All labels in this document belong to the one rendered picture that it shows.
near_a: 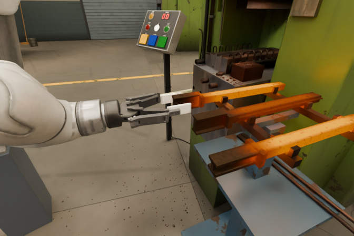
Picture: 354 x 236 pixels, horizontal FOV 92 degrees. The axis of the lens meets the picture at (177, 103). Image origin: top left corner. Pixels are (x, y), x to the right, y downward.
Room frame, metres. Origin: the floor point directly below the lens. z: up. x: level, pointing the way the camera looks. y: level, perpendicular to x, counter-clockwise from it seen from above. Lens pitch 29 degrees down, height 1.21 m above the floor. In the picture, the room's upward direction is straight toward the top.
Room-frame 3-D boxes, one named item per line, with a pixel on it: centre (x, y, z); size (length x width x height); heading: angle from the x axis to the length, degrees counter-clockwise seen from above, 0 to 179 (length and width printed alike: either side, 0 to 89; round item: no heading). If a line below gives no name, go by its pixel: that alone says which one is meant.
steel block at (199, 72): (0.97, -0.43, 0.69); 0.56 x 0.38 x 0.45; 114
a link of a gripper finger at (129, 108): (0.39, 0.08, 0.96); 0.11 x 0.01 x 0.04; 87
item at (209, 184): (0.97, -0.43, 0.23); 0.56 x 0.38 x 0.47; 114
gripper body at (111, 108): (0.40, 0.15, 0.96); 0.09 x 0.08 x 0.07; 109
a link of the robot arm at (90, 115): (0.38, 0.22, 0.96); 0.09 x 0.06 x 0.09; 19
